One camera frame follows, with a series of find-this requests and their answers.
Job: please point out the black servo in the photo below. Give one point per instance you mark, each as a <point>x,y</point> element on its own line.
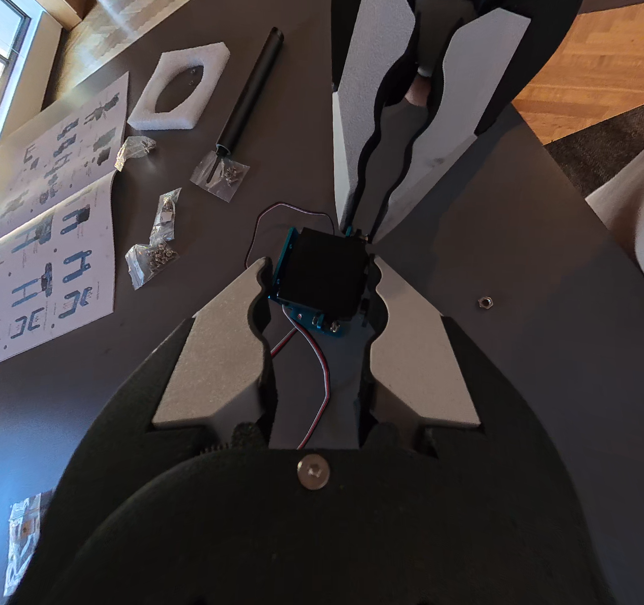
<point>322,268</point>

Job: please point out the person's right hand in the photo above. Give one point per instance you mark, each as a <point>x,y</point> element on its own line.
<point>417,89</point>

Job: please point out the printed instruction sheet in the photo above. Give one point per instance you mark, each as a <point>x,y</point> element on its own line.
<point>60,263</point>

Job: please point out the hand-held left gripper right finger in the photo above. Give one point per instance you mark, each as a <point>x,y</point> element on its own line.
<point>422,368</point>

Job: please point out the clear plastic bag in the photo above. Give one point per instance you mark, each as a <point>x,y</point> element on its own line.
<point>221,177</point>

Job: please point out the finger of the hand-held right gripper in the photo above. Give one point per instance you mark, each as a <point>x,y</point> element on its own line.
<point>468,87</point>
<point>362,72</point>

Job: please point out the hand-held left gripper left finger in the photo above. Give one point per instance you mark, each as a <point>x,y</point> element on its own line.
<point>216,363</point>

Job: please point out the black cylinder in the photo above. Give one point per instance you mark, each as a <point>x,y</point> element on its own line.
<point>246,97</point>

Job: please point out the white foam frame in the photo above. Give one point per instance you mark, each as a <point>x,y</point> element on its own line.
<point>146,112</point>

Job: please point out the narrow clear bag with screws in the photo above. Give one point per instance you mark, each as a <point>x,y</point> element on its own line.
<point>166,215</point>

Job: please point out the clear bag with silver screws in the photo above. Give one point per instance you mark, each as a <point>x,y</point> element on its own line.
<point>151,263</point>

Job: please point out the white shirt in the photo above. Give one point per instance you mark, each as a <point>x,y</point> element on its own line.
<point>624,213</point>

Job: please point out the small hex nut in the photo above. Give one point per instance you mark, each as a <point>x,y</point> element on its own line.
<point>485,303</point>

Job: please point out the small crumpled clear bag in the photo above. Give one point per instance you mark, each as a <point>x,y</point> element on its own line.
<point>133,150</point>

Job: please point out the dark grey desk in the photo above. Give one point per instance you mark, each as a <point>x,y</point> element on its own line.
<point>503,363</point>

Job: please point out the clear bag with dark screws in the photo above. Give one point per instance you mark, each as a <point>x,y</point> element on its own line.
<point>27,534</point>

